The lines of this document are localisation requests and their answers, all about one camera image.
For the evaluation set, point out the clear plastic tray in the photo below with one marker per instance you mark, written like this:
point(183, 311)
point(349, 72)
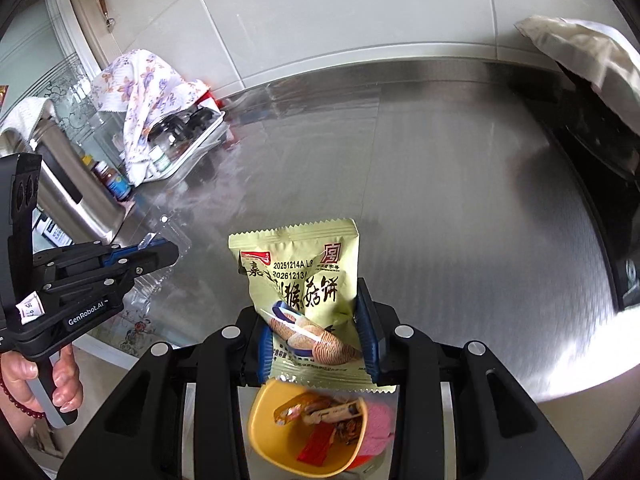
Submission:
point(149, 284)

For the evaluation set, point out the white plastic rack tray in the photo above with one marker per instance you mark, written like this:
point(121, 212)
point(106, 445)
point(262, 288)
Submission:
point(205, 128)

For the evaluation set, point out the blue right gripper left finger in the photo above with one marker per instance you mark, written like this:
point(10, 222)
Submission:
point(264, 352)

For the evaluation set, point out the beige cloth on stove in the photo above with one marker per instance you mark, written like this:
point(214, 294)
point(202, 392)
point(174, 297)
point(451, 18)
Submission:
point(596, 52)

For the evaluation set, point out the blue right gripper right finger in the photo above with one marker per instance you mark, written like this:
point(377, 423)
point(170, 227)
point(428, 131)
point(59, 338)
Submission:
point(366, 321)

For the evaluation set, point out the floral white cloth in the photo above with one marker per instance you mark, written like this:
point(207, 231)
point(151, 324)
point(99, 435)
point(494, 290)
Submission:
point(143, 87)

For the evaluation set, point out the black gas stove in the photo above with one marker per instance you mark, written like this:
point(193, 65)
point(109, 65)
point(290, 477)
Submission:
point(603, 154)

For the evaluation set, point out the red foil snack wrapper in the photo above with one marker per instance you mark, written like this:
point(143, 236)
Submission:
point(317, 446)

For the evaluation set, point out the brown bottle blue label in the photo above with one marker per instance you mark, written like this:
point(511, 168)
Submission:
point(115, 183)

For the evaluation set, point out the white toothpaste tube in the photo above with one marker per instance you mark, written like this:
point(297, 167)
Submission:
point(334, 414)

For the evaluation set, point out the yellow plastic trash bin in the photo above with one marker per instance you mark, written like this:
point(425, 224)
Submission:
point(280, 445)

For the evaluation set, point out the yellow-green biscuit packet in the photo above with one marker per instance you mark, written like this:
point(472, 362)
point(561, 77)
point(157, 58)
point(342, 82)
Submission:
point(302, 281)

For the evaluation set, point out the stainless steel kettle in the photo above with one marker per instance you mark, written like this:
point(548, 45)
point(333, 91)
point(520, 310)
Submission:
point(68, 192)

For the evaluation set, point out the person left hand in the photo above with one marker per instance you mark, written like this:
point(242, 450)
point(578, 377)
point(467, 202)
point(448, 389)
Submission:
point(17, 373)

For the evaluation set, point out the glass jar black lid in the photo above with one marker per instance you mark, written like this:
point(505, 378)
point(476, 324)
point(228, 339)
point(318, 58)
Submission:
point(168, 134)

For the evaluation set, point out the white medicine bottle green label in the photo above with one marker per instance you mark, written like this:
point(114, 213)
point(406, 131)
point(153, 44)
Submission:
point(160, 160)

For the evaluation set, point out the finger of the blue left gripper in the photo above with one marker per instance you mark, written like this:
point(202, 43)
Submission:
point(88, 257)
point(56, 282)

